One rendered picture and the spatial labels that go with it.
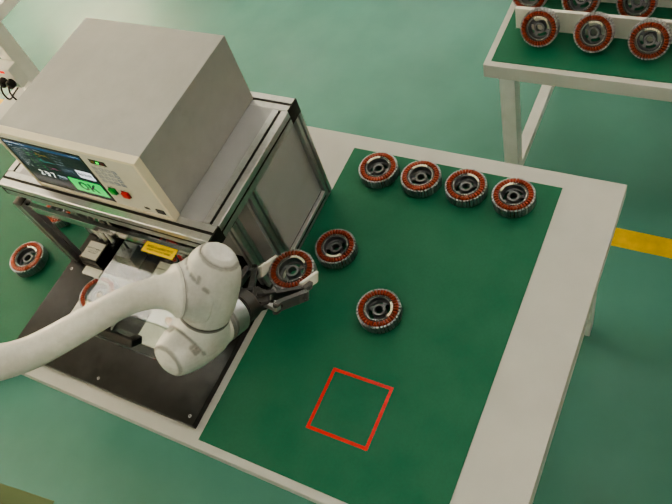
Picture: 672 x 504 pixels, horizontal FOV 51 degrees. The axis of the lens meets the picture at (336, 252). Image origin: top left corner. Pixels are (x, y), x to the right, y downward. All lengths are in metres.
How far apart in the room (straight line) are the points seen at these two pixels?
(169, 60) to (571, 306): 1.09
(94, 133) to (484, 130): 1.88
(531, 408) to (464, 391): 0.15
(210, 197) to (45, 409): 1.60
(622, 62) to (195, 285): 1.45
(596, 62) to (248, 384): 1.34
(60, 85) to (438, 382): 1.12
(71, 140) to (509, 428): 1.14
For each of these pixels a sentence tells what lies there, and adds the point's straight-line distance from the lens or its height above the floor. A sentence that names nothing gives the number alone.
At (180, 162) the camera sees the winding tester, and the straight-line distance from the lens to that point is 1.62.
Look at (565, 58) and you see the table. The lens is 2.27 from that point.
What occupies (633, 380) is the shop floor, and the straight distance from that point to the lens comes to 2.50.
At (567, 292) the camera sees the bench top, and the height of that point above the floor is 0.75.
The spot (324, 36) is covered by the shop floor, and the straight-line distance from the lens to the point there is 3.74.
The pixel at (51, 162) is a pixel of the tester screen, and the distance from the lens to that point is 1.77.
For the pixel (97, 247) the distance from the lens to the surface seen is 1.99.
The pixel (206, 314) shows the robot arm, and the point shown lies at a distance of 1.33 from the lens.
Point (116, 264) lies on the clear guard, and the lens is 1.72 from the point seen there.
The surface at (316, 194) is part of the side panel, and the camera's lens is 1.98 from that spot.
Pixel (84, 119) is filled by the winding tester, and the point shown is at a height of 1.32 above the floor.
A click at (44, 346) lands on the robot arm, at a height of 1.31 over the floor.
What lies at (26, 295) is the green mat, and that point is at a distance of 2.28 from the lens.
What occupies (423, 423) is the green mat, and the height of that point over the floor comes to 0.75.
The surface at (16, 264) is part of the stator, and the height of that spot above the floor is 0.78.
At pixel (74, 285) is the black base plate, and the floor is 0.77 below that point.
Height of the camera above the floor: 2.29
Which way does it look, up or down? 54 degrees down
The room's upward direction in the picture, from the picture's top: 24 degrees counter-clockwise
